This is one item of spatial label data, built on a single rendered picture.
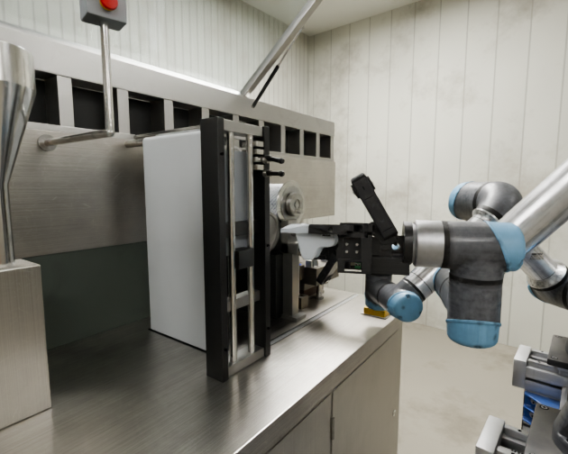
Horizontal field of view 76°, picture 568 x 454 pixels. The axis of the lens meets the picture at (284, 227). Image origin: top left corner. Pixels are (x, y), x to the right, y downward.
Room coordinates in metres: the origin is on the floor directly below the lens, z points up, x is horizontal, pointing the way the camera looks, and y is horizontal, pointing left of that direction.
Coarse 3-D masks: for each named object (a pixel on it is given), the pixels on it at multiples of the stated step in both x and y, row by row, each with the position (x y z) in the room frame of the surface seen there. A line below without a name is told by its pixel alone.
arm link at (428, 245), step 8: (416, 224) 0.56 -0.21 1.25; (424, 224) 0.55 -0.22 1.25; (432, 224) 0.55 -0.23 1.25; (440, 224) 0.55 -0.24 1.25; (416, 232) 0.55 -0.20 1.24; (424, 232) 0.54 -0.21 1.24; (432, 232) 0.54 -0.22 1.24; (440, 232) 0.54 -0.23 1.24; (416, 240) 0.54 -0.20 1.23; (424, 240) 0.54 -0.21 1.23; (432, 240) 0.54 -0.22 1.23; (440, 240) 0.53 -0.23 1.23; (416, 248) 0.54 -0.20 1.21; (424, 248) 0.54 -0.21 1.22; (432, 248) 0.53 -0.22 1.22; (440, 248) 0.53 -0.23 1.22; (416, 256) 0.54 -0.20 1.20; (424, 256) 0.54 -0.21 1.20; (432, 256) 0.54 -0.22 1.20; (440, 256) 0.53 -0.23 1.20; (416, 264) 0.55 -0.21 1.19; (424, 264) 0.55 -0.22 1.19; (432, 264) 0.55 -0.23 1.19; (440, 264) 0.54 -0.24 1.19
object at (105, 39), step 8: (104, 24) 0.71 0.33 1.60; (104, 32) 0.71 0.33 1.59; (104, 40) 0.71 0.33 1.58; (104, 48) 0.71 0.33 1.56; (104, 56) 0.71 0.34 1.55; (104, 64) 0.71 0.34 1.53; (104, 72) 0.71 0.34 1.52; (104, 80) 0.71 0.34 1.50; (104, 88) 0.71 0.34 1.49; (112, 88) 0.72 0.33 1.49; (104, 96) 0.71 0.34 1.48; (112, 96) 0.71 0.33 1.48; (104, 104) 0.71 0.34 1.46; (112, 104) 0.71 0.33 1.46; (112, 112) 0.71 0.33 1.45; (112, 120) 0.71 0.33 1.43; (112, 128) 0.71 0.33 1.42
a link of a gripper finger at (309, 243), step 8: (296, 224) 0.60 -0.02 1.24; (304, 224) 0.59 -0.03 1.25; (288, 232) 0.60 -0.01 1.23; (296, 232) 0.59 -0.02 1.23; (304, 232) 0.58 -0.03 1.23; (304, 240) 0.59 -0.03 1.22; (312, 240) 0.59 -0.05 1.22; (320, 240) 0.58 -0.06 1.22; (328, 240) 0.58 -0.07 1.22; (304, 248) 0.59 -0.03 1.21; (312, 248) 0.58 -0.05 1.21; (304, 256) 0.58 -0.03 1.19; (312, 256) 0.58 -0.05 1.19
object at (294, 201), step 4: (288, 196) 1.11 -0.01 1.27; (292, 196) 1.10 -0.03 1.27; (296, 196) 1.12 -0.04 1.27; (300, 196) 1.14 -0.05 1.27; (288, 200) 1.10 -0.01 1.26; (292, 200) 1.10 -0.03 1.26; (296, 200) 1.12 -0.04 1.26; (300, 200) 1.14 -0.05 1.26; (288, 204) 1.09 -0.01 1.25; (292, 204) 1.10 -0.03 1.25; (296, 204) 1.12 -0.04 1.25; (300, 204) 1.14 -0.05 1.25; (288, 208) 1.10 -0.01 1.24; (292, 208) 1.10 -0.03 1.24; (296, 208) 1.12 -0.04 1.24; (300, 208) 1.14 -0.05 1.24; (288, 212) 1.10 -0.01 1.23; (292, 212) 1.10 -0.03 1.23
